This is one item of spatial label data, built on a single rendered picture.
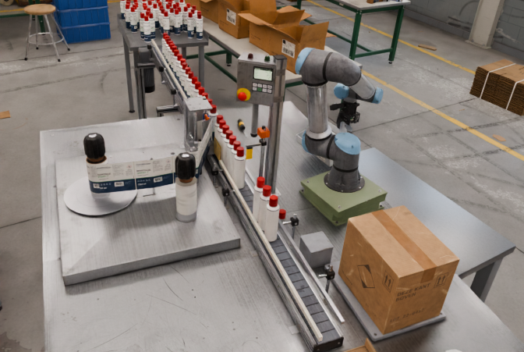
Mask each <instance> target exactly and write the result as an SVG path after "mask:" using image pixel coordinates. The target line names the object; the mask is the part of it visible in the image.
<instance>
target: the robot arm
mask: <svg viewBox="0 0 524 352"><path fill-rule="evenodd" d="M295 71H296V73H297V74H298V75H301V76H302V82H303V84H305V85H306V98H307V108H308V120H309V126H308V127H307V128H306V130H305V131H304V133H303V139H302V146H303V150H304V151H306V152H308V153H310V154H312V155H317V156H320V157H323V158H328V159H330V160H333V166H332V168H331V171H330V173H329V175H328V182H329V183H330V184H331V185H332V186H333V187H335V188H338V189H341V190H351V189H355V188H357V187H358V186H359V185H360V182H361V177H360V174H359V169H358V168H359V153H360V151H361V148H360V140H359V138H358V137H357V136H355V135H353V134H351V133H347V131H351V132H352V127H351V126H350V123H357V122H359V118H358V116H360V113H359V112H357V111H356V109H357V106H359V103H358V102H357V100H360V101H367V102H370V103H374V104H379V103H380V102H381V100H382V98H383V89H381V88H379V87H374V86H373V85H372V84H371V83H370V81H369V80H368V79H367V78H366V77H365V76H364V75H363V74H362V72H361V69H360V68H359V67H358V66H357V65H356V64H355V63H354V62H353V61H352V60H351V59H349V58H348V57H346V56H344V55H342V54H340V53H337V52H329V51H325V50H320V49H315V48H304V49H303V50H302V51H301V52H300V53H299V56H298V58H297V60H296V66H295ZM329 81H331V82H335V83H338V84H337V85H336V86H335V88H334V94H335V96H336V97H337V98H339V99H343V103H339V104H337V103H336V104H333V105H330V110H333V111H334V110H337V109H338V108H342V110H340V112H339V114H338V118H337V122H336V123H337V128H338V132H339V133H337V134H336V135H335V134H333V133H331V127H330V126H329V125H328V104H327V85H326V84H327V83H328V82H329ZM344 107H345V108H344ZM342 121H343V122H342Z"/></svg>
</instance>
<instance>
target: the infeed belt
mask: <svg viewBox="0 0 524 352"><path fill-rule="evenodd" d="M213 157H214V160H215V161H216V162H217V164H218V167H219V169H222V168H221V166H220V165H219V161H218V158H217V156H216V155H215V154H214V155H213ZM222 174H223V176H224V177H225V179H226V181H227V183H228V185H229V186H230V188H231V190H233V188H232V185H231V184H230V182H229V181H228V178H227V177H226V175H225V173H224V172H222ZM239 192H240V193H241V195H242V196H243V199H244V201H245V202H246V204H247V206H248V207H249V209H250V211H251V212H252V214H253V192H252V190H251V189H250V187H249V186H248V184H247V183H246V181H245V187H244V188H243V189H241V190H239ZM233 194H234V195H235V197H236V199H237V201H238V202H239V204H240V206H241V208H242V210H243V211H244V213H245V215H246V217H247V219H248V220H249V222H250V225H251V226H252V227H253V230H254V232H255V234H256V235H257V237H258V239H259V241H260V242H261V244H262V246H263V248H264V249H265V251H266V253H267V255H268V257H269V258H270V260H271V262H272V264H273V266H274V268H275V269H276V271H277V273H278V275H279V276H280V278H281V280H282V282H283V283H284V285H285V288H286V289H287V291H288V292H289V295H290V297H291V298H292V300H293V302H294V304H295V306H296V307H297V309H298V311H299V313H300V314H301V316H302V318H303V320H304V322H305V323H306V326H307V327H308V329H309V331H310V333H311V334H312V336H313V338H314V340H315V341H316V343H317V345H321V344H324V343H328V342H331V341H334V340H338V339H341V337H340V335H339V334H338V332H337V330H336V329H335V327H334V326H333V324H332V323H331V320H330V319H329V317H328V316H327V314H326V312H325V311H324V309H323V308H322V306H321V305H320V302H319V301H318V299H317V298H316V296H315V295H314V293H313V291H312V290H311V288H310V286H309V284H308V283H307V281H306V280H305V278H304V276H303V274H302V273H301V271H300V270H299V268H298V266H297V265H296V263H295V262H294V260H293V258H292V256H291V255H290V253H289V252H288V250H287V248H286V247H285V245H284V244H283V242H282V240H281V238H280V237H279V235H278V234H277V240H276V241H275V242H272V243H270V242H268V243H269V244H270V245H271V248H272V249H273V251H274V253H275V254H276V256H277V258H278V260H279V261H280V263H281V265H282V267H283V269H284V270H285V272H286V274H287V275H288V277H289V279H290V280H291V282H292V285H293V286H294V287H295V289H296V291H297V293H298V295H299V296H300V298H301V300H302V301H303V303H304V305H305V306H306V309H307V310H308V312H309V313H310V316H311V317H312V319H313V321H314V322H315V324H316V326H317V328H318V329H319V331H320V333H321V335H322V336H323V339H322V341H320V342H319V341H318V339H317V337H316V336H315V334H314V332H313V330H312V329H311V327H310V325H309V323H308V321H307V320H306V318H305V316H304V314H303V313H302V311H301V309H300V307H299V305H298V304H297V302H296V299H295V298H294V296H293V295H292V293H291V291H290V289H289V287H288V286H287V284H286V282H285V280H284V279H283V277H282V275H281V273H280V272H279V270H278V267H277V266H276V264H275V263H274V261H273V259H272V257H271V255H270V254H269V252H268V250H267V248H266V247H265V245H264V242H263V241H262V239H261V238H260V235H259V234H258V232H257V230H256V229H255V227H254V225H253V223H252V222H251V220H250V217H249V216H248V215H247V213H246V210H245V209H244V207H243V205H242V203H241V202H240V200H239V198H238V197H237V195H236V193H235V192H233Z"/></svg>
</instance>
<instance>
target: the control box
mask: <svg viewBox="0 0 524 352"><path fill-rule="evenodd" d="M248 54H249V52H243V53H242V54H241V55H240V57H239V58H238V60H237V84H236V101H240V100H239V99H238V94H239V93H240V92H245V93H246V95H247V98H246V100H245V101H242V102H247V103H252V104H257V105H266V106H271V107H273V104H274V85H275V76H276V65H275V62H273V56H272V55H269V56H270V60H271V61H270V62H265V61H264V57H265V56H266V55H262V54H256V53H252V54H253V60H249V59H247V57H248ZM254 66H259V67H265V68H270V69H274V71H273V81H272V82H270V81H265V80H255V79H253V67H254ZM252 82H255V83H261V84H270V85H273V91H272V94H268V93H263V92H258V91H252Z"/></svg>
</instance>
